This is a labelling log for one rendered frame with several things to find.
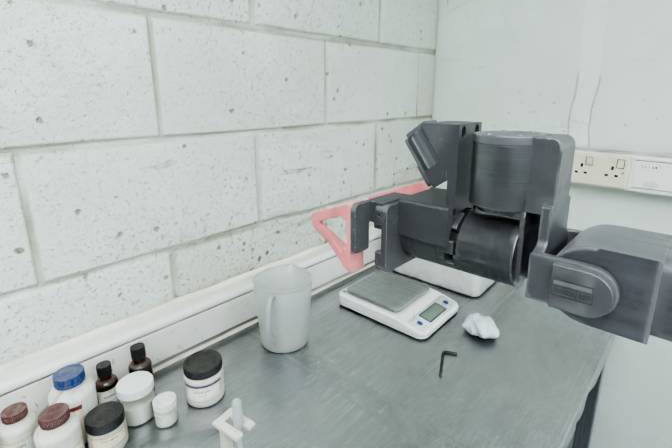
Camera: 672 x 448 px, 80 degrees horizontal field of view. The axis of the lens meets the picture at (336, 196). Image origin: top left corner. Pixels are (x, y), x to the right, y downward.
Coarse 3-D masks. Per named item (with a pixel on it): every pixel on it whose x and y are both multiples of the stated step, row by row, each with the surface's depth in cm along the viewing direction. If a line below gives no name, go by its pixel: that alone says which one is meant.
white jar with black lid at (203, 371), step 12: (192, 360) 72; (204, 360) 72; (216, 360) 72; (192, 372) 69; (204, 372) 69; (216, 372) 70; (192, 384) 69; (204, 384) 69; (216, 384) 70; (192, 396) 70; (204, 396) 70; (216, 396) 71
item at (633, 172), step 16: (576, 160) 112; (592, 160) 110; (608, 160) 107; (624, 160) 105; (640, 160) 107; (656, 160) 101; (576, 176) 113; (592, 176) 111; (608, 176) 108; (624, 176) 106; (640, 176) 104; (656, 176) 102; (640, 192) 105; (656, 192) 102
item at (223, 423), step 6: (222, 414) 53; (228, 414) 53; (216, 420) 52; (222, 420) 52; (228, 420) 52; (246, 420) 51; (216, 426) 51; (222, 426) 51; (228, 426) 51; (246, 426) 51; (252, 426) 51; (222, 432) 50; (228, 432) 50; (234, 432) 50; (240, 432) 50; (222, 438) 53; (228, 438) 53; (234, 438) 49; (240, 438) 49; (222, 444) 53; (228, 444) 53
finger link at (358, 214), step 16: (336, 208) 38; (352, 208) 36; (368, 208) 37; (320, 224) 42; (352, 224) 36; (368, 224) 38; (336, 240) 40; (352, 240) 37; (368, 240) 38; (352, 256) 38
